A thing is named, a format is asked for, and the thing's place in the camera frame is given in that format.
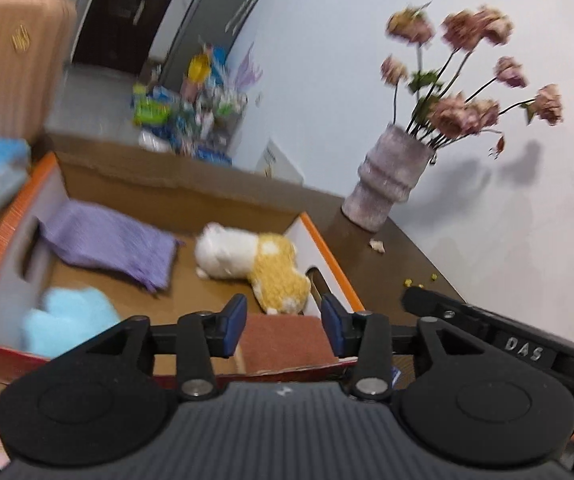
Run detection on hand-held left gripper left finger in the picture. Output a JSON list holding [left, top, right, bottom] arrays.
[[84, 294, 248, 402]]

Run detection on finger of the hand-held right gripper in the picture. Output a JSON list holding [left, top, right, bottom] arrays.
[[401, 285, 498, 344]]

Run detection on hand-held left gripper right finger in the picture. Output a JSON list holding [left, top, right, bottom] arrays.
[[321, 294, 488, 402]]

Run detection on yellow and white plush toy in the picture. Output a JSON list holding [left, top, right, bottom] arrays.
[[194, 222, 313, 316]]

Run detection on red cardboard box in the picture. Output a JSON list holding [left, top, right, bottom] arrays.
[[0, 132, 368, 387]]

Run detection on purple knitted cloth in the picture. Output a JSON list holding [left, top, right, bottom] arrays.
[[40, 200, 184, 294]]

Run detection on light blue plush toy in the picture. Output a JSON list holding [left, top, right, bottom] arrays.
[[21, 285, 121, 359]]

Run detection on scattered yellow crumbs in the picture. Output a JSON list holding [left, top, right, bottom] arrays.
[[402, 273, 438, 289]]

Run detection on pink textured vase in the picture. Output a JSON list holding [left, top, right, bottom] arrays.
[[342, 124, 436, 232]]

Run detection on pile of household clutter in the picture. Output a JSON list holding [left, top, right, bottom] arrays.
[[132, 44, 249, 162]]

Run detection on dried pink roses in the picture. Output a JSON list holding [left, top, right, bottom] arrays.
[[379, 4, 566, 157]]

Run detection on grey refrigerator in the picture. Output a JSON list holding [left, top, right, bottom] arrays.
[[158, 0, 274, 97]]

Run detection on dark brown entrance door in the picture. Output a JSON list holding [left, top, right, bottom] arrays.
[[74, 0, 189, 77]]

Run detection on pink ribbed suitcase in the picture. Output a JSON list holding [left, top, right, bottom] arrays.
[[0, 0, 76, 142]]

